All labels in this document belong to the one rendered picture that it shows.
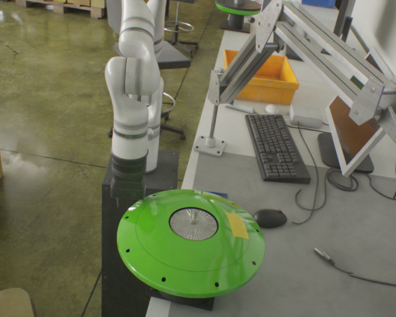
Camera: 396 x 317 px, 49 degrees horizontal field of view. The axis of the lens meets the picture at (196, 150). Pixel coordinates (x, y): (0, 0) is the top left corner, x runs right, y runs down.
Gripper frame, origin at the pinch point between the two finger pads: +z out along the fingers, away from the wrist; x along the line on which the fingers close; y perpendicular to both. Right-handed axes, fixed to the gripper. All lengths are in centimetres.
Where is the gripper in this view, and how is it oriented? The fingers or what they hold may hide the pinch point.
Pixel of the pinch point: (128, 207)
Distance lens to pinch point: 106.1
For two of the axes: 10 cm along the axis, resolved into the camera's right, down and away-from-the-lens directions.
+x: 9.9, 1.0, 0.6
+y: 0.0, 5.2, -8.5
